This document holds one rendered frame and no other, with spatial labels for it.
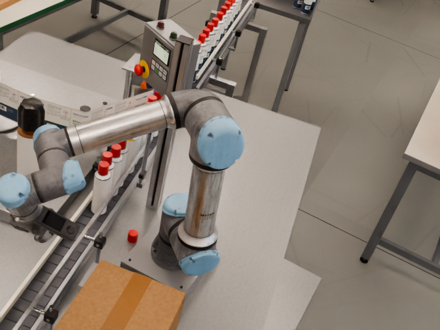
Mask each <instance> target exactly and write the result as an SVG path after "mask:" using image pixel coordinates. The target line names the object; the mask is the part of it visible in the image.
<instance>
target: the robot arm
mask: <svg viewBox="0 0 440 330"><path fill-rule="evenodd" d="M165 128H171V129H173V130H177V129H179V128H186V129H187V131H188V133H189V135H190V138H191V142H190V147H189V160H190V161H191V163H192V164H193V166H192V174H191V183H190V187H189V193H188V194H187V193H175V194H171V195H170V196H168V197H167V198H166V199H165V201H164V203H163V206H162V215H161V220H160V228H159V233H158V234H157V236H156V237H155V239H154V240H153V243H152V245H151V257H152V258H153V261H154V262H155V263H156V264H157V265H158V266H160V267H162V268H165V269H166V270H173V271H179V270H182V271H183V272H184V273H185V274H188V275H189V276H198V275H202V274H205V273H207V272H209V271H211V270H213V269H214V268H215V267H216V266H217V265H218V264H219V262H220V255H219V252H218V250H217V248H216V244H217V238H218V230H217V227H216V226H215V220H216V216H217V210H218V206H219V200H220V196H221V190H222V186H223V180H224V176H225V170H227V169H229V168H230V167H231V166H232V165H233V164H234V163H236V159H239V158H240V157H241V156H242V153H243V151H244V146H245V140H244V136H243V134H242V131H241V129H240V127H239V125H238V124H237V122H236V121H235V120H234V119H233V117H232V116H231V114H230V113H229V111H228V109H227V108H226V107H225V104H224V103H223V101H222V100H221V98H220V97H219V96H217V95H216V94H214V93H212V92H210V91H207V90H200V89H186V90H178V91H175V92H170V93H167V94H164V95H163V96H162V98H161V99H160V100H157V101H153V102H151V103H146V104H144V105H140V106H137V107H133V108H130V109H127V110H123V111H120V112H117V113H113V114H110V115H106V116H104V117H100V118H97V119H93V120H89V121H86V122H82V123H80V124H76V125H73V126H69V127H67V128H62V129H59V128H58V127H57V126H55V125H49V124H46V125H43V126H41V127H39V128H38V129H36V131H35V132H34V135H33V148H34V151H35V154H36V157H37V161H38V165H39V171H37V172H33V173H31V174H27V175H22V174H19V173H14V172H12V173H8V174H5V175H4V176H3V177H1V178H0V203H1V204H2V205H3V206H4V207H6V210H7V211H9V212H10V213H11V214H10V216H11V217H12V218H11V220H10V222H9V223H10V224H11V225H12V226H13V227H14V228H15V229H18V230H21V231H24V232H27V233H29V232H30V233H32V234H34V235H35V236H34V240H35V241H36V242H39V243H45V242H46V241H48V240H50V239H51V238H52V237H53V235H54V234H56V235H58V236H59V237H61V238H63V239H65V240H67V241H68V242H72V241H74V239H75V237H76V235H77V233H78V231H79V229H80V225H78V224H76V223H74V222H72V221H71V220H69V219H67V218H66V217H64V216H62V215H60V214H59V213H56V212H55V211H54V210H53V209H52V208H48V207H46V206H44V205H42V203H45V202H48V201H51V200H53V199H56V198H59V197H62V196H65V195H70V194H72V193H74V192H76V191H79V190H81V189H83V188H85V186H86V182H85V179H84V176H83V173H82V170H81V167H80V165H79V162H78V160H76V159H73V160H70V159H69V158H71V157H73V156H77V155H81V154H83V153H87V152H90V151H94V150H96V149H101V148H103V147H106V146H110V145H113V144H116V143H120V142H122V141H126V140H129V139H133V138H136V137H139V136H143V135H146V134H150V133H152V132H156V131H159V130H163V129H165Z"/></svg>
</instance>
